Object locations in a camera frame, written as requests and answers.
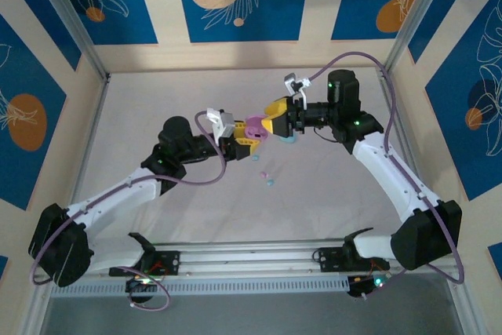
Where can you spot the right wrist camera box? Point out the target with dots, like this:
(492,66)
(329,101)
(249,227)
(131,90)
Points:
(292,81)

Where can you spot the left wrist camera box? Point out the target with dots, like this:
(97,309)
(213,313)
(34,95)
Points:
(225,123)

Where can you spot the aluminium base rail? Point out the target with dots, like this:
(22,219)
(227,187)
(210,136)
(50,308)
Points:
(251,256)

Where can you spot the pink earbud charging case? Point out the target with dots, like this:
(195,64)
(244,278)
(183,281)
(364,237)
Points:
(255,128)

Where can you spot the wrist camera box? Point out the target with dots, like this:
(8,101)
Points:
(292,81)
(225,123)

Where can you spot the black controller board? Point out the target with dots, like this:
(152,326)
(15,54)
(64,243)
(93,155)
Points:
(141,284)
(357,287)

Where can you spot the aluminium side rail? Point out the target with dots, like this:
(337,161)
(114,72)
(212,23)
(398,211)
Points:
(404,143)
(89,143)

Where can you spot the blue earbud charging case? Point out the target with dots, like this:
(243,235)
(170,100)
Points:
(288,140)

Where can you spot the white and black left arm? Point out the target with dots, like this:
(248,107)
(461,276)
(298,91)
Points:
(125,197)

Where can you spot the aluminium frame post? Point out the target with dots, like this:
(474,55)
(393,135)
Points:
(415,17)
(66,13)

